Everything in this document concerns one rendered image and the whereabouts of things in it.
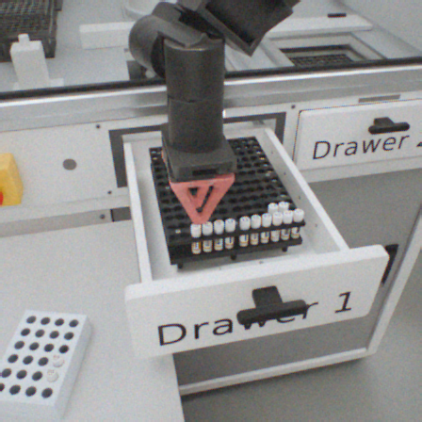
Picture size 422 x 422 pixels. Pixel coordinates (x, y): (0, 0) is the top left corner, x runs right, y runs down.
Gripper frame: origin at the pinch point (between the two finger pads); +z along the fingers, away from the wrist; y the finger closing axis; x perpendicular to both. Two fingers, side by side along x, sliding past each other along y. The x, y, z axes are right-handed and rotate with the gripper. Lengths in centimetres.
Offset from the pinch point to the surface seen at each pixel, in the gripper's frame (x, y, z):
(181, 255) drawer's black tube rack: 2.1, 0.0, 6.8
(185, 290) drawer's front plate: 3.3, -10.6, 2.0
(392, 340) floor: -72, 36, 91
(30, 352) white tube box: 21.8, -4.9, 14.8
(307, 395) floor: -37, 24, 92
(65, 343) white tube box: 17.6, -4.4, 14.7
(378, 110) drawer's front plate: -35.7, 21.4, -0.3
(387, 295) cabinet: -57, 28, 57
